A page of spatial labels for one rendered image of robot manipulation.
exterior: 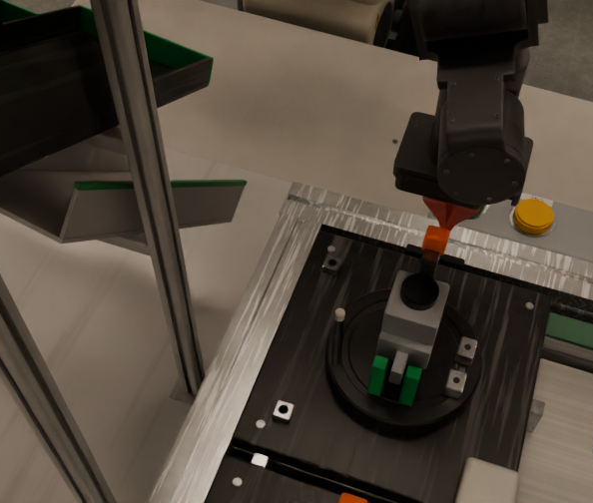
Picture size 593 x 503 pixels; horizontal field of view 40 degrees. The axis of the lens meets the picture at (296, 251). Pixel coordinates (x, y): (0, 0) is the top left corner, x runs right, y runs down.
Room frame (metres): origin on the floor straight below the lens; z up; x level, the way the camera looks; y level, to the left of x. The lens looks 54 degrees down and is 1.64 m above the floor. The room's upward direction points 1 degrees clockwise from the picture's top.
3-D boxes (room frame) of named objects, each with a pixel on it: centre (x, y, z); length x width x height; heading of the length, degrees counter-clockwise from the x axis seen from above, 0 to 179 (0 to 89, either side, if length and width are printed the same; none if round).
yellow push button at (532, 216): (0.53, -0.25, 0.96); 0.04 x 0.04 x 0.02
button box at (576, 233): (0.53, -0.25, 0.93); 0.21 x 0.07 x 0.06; 71
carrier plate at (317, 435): (0.36, -0.10, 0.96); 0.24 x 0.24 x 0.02; 71
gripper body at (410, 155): (0.45, -0.13, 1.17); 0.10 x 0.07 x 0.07; 72
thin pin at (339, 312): (0.35, -0.04, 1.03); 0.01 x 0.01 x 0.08
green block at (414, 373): (0.31, -0.10, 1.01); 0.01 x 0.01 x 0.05; 71
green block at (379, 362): (0.32, -0.07, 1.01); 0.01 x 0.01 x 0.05; 71
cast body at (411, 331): (0.35, -0.10, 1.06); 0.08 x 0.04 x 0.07; 161
